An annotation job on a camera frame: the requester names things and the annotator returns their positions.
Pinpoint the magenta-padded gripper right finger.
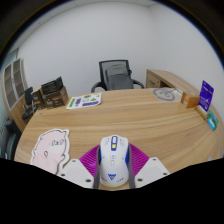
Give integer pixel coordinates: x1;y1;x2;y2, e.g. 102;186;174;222
128;143;171;189

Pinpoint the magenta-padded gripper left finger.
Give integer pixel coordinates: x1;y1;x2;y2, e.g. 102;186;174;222
57;145;101;190

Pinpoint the white blue yellow computer mouse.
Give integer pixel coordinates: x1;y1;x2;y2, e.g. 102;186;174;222
98;134;131;188

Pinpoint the pink pig-shaped mouse pad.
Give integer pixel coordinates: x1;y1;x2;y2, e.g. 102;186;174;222
29;128;70;175

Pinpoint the white printed sticker sheet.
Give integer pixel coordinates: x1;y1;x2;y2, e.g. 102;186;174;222
65;92;103;110

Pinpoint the wide brown cardboard box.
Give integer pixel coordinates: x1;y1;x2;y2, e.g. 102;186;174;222
41;86;69;109

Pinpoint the black padded office chair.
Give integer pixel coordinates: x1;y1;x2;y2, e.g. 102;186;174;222
0;119;21;159

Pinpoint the blue small box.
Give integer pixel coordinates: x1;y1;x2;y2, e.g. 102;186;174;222
206;116;217;131

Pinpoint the tan flat box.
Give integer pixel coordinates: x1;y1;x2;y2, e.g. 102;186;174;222
195;104;209;120

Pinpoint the small orange-brown box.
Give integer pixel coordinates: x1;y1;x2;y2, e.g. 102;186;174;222
180;92;200;109

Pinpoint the tall brown cardboard box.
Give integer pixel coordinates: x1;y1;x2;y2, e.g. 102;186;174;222
31;89;46;109

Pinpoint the green small box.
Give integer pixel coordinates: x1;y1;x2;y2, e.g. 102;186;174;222
209;109;220;128

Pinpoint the black visitor chair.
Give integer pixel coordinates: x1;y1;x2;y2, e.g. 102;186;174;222
21;86;38;120

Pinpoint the black printed box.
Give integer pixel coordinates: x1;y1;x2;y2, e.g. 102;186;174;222
40;76;64;96

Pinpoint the wooden side desk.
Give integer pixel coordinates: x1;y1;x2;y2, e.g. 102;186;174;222
145;68;201;98

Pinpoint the purple card package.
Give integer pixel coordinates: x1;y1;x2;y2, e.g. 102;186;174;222
198;79;215;113

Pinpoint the grey backpack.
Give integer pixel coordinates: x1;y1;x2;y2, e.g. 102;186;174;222
104;64;134;91

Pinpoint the black mesh office chair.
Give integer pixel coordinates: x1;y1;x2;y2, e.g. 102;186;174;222
90;59;145;94

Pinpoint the wooden shelf cabinet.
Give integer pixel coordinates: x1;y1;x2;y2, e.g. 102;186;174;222
0;58;31;131

